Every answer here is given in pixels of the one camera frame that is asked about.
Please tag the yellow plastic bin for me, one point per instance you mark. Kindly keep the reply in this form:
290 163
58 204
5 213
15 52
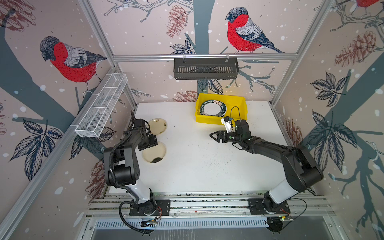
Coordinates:
236 108

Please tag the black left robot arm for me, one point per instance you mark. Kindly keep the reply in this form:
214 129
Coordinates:
122 170

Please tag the black hanging basket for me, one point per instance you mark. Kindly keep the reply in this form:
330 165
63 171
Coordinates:
206 69

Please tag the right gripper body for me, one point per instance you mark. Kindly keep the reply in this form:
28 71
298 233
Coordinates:
236 137

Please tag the cream plate with characters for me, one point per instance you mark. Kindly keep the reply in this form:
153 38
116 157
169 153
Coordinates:
158 126

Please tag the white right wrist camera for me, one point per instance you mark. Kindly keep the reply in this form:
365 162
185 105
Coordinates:
227 122

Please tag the white wire mesh basket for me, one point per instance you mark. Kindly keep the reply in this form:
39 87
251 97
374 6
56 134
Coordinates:
99 112

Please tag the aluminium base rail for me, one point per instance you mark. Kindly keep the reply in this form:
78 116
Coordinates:
212 205

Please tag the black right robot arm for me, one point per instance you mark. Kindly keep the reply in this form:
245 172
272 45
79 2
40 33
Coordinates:
300 168

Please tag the teal rim Hao Shi plate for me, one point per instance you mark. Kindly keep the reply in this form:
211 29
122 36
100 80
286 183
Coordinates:
213 108

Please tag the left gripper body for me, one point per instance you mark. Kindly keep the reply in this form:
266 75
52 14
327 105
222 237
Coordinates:
144 142

